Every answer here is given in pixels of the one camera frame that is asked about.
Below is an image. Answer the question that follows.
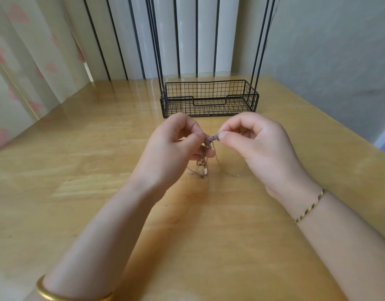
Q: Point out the pink floral curtain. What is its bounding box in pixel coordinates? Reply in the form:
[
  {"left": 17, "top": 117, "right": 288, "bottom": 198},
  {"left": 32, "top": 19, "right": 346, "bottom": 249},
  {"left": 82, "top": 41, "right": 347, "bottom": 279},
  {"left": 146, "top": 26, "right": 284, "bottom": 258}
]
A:
[{"left": 0, "top": 0, "right": 91, "bottom": 150}]

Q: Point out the black wire jewelry rack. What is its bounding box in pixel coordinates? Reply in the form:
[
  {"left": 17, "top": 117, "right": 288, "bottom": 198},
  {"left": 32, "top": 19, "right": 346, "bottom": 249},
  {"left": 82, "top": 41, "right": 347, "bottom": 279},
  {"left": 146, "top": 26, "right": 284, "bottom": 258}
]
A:
[{"left": 144, "top": 0, "right": 283, "bottom": 118}]

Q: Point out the gold bangle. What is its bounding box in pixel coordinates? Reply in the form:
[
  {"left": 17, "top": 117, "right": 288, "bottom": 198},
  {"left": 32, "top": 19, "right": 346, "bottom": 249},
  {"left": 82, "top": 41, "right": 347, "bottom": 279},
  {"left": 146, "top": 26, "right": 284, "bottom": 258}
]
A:
[{"left": 35, "top": 274, "right": 115, "bottom": 301}]

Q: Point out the person's left hand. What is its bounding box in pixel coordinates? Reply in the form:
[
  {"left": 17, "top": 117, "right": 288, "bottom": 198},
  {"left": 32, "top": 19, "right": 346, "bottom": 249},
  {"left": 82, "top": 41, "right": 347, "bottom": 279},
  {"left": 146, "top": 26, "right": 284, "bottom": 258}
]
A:
[{"left": 126, "top": 112, "right": 216, "bottom": 206}]

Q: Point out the person's right hand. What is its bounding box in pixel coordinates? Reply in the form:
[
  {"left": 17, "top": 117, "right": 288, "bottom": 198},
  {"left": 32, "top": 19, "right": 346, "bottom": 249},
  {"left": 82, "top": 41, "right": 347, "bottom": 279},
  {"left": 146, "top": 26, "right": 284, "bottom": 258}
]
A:
[{"left": 217, "top": 111, "right": 323, "bottom": 218}]

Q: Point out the white black-striped curtain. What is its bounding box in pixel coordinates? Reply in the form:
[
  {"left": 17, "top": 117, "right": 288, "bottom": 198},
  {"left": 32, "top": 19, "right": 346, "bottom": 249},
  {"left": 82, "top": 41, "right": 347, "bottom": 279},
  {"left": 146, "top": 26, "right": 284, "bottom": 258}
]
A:
[{"left": 59, "top": 0, "right": 241, "bottom": 83}]

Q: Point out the person's left forearm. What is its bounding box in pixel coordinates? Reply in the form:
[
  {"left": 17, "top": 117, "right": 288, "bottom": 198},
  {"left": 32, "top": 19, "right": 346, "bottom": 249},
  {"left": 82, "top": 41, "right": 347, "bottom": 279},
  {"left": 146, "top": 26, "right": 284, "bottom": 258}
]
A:
[{"left": 24, "top": 184, "right": 161, "bottom": 301}]

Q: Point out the braided cord bracelet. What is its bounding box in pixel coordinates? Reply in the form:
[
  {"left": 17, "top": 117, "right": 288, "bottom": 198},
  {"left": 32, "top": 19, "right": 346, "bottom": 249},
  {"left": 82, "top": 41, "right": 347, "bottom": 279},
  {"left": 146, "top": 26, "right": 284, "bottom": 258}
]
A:
[{"left": 294, "top": 187, "right": 328, "bottom": 224}]

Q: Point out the chain necklace with pendant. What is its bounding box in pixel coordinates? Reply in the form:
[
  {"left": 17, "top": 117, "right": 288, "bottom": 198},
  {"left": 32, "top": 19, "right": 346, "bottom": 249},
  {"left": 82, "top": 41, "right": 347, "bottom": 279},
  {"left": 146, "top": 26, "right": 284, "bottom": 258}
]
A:
[{"left": 187, "top": 134, "right": 239, "bottom": 179}]

